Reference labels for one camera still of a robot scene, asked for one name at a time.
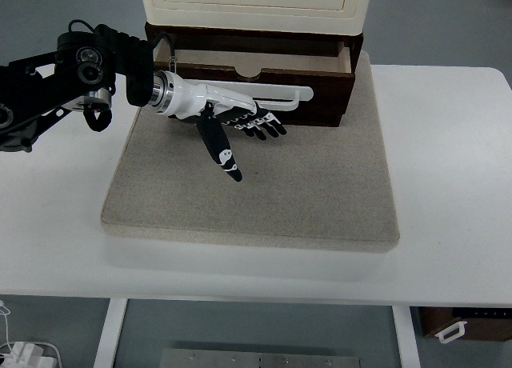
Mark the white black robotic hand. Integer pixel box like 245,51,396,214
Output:
148,70,286,182

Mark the dark wooden drawer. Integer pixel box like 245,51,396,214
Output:
175,43,355,127

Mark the cream upper cabinet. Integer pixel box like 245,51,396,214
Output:
142,0,370,35

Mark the beige fabric mat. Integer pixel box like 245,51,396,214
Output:
101,53,400,252

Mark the grey metal plate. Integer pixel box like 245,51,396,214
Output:
159,349,361,368

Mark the white left table leg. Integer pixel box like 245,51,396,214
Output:
93,298,128,368

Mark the white table leg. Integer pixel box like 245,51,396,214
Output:
93,298,128,368
392,306,421,368

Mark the white right table leg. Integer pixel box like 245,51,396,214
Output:
392,306,421,368

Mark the white power adapter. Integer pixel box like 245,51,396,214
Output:
1,342,58,368

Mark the white drawer handle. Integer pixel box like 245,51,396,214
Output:
187,79,314,111

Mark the white cable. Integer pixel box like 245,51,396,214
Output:
0,300,13,355

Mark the brown box with white handle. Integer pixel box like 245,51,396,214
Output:
419,306,511,344

